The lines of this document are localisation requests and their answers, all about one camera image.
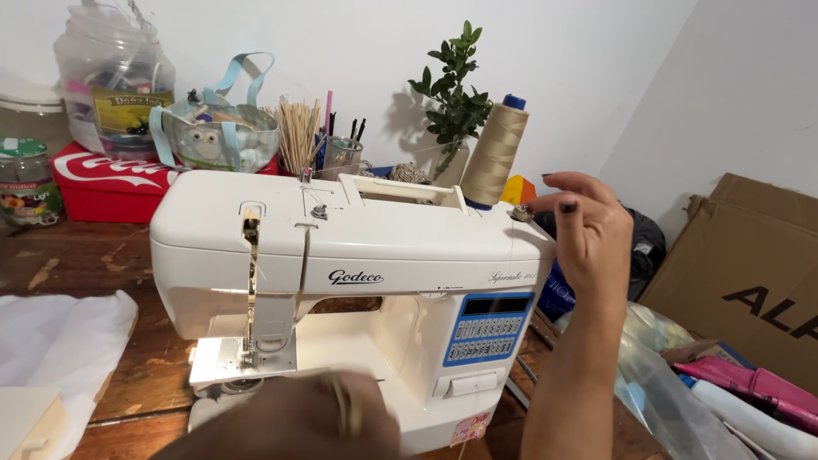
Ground person's right hand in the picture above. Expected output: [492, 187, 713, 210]
[529, 170, 634, 309]

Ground person's left hand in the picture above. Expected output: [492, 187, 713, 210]
[354, 379, 403, 460]

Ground golden wrist band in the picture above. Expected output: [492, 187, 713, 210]
[329, 376, 366, 439]

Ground black bag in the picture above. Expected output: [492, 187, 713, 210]
[533, 204, 667, 302]

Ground blue package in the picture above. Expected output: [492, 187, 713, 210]
[536, 259, 576, 324]

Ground yellow orange block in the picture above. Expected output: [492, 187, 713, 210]
[500, 174, 538, 206]

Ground beige thread cone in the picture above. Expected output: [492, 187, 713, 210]
[459, 94, 530, 211]

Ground brown cardboard box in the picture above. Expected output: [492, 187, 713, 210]
[638, 172, 818, 395]

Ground clear plastic bag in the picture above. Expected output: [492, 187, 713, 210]
[555, 301, 756, 460]

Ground small blue cardboard box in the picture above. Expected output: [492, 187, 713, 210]
[661, 339, 756, 372]

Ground clear glass vase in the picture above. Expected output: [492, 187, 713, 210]
[429, 137, 481, 188]

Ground white sewing machine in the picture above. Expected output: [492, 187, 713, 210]
[150, 169, 557, 456]

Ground ball of twine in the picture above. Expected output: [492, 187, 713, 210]
[387, 162, 433, 187]

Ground green plant sprig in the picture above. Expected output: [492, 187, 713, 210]
[407, 20, 493, 149]

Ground pink fabric roll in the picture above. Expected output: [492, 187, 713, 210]
[674, 354, 818, 437]

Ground white fabric roll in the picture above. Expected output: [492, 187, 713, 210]
[689, 379, 818, 460]

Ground black pens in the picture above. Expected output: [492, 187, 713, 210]
[328, 112, 369, 145]

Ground clear glass cup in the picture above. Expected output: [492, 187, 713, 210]
[321, 136, 364, 182]

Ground bundle of wooden skewers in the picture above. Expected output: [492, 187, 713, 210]
[274, 98, 325, 177]

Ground white cloth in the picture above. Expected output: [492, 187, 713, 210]
[0, 290, 139, 460]

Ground beige board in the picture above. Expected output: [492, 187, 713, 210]
[0, 386, 72, 460]

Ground red storage box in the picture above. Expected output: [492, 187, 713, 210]
[50, 141, 280, 224]

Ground glass jar with green lid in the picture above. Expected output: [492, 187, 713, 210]
[0, 137, 64, 228]

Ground large clear plastic jar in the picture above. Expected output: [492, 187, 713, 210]
[54, 2, 177, 161]

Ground white lidded container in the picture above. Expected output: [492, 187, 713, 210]
[0, 83, 72, 158]

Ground fabric bag with blue handles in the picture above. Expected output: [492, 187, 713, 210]
[148, 52, 281, 174]

